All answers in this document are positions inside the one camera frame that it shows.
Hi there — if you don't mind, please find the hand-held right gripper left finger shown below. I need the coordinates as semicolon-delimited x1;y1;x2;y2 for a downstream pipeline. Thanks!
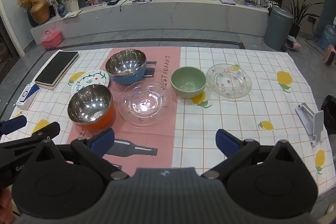
26;127;129;181

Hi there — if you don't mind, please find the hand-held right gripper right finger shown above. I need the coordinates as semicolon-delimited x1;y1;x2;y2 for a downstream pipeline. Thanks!
201;129;308;180

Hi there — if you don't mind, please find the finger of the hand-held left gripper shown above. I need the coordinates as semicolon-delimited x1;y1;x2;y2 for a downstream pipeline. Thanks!
14;122;61;151
0;115;28;137

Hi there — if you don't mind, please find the orange steel bowl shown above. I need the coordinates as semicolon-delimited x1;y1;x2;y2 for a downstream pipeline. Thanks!
67;84;116;132

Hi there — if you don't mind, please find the clear beaded glass plate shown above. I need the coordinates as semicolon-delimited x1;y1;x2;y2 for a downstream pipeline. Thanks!
118;80;173;127
206;63;252;101

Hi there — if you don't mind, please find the white painted plate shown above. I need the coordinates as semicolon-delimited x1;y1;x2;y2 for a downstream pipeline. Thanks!
71;70;110;95

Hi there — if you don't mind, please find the green ceramic bowl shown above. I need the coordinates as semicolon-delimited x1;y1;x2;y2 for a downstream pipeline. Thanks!
171;67;207;99

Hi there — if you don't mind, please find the blue steel bowl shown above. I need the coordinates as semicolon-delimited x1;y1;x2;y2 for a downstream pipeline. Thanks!
105;49;147;85

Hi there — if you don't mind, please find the person's left hand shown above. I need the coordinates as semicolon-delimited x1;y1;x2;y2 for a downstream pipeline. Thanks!
0;188;17;224

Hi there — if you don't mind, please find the lemon print checkered tablecloth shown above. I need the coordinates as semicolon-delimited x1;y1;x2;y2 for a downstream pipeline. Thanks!
0;46;335;192

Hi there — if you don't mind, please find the blue and white box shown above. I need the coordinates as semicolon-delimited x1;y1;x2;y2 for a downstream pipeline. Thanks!
15;83;40;110

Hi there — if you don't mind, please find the black book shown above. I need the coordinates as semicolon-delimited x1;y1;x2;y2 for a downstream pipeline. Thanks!
34;50;80;91

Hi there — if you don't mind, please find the grey metal stand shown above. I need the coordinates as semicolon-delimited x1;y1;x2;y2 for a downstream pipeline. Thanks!
295;103;326;147

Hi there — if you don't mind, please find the pink storage box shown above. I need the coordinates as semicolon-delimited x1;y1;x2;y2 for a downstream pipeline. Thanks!
40;30;64;49

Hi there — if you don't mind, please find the black bag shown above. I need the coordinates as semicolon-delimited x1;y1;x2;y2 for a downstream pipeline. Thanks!
321;95;336;136

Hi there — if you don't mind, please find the gold vase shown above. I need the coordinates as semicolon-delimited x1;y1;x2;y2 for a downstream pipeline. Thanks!
30;0;50;25

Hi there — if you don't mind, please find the open notebook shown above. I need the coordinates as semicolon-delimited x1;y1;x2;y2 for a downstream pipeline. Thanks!
61;10;83;20

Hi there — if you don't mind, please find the grey trash bin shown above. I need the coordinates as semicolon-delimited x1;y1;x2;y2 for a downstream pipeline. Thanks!
264;7;295;51

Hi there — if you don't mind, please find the pink space heater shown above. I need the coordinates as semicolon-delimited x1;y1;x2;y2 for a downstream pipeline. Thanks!
322;45;336;67

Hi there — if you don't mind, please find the blue water bottle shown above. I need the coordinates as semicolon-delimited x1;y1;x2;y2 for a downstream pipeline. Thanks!
319;24;336;50

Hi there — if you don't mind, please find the tall green potted plant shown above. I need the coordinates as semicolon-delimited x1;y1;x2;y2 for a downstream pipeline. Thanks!
279;0;319;40

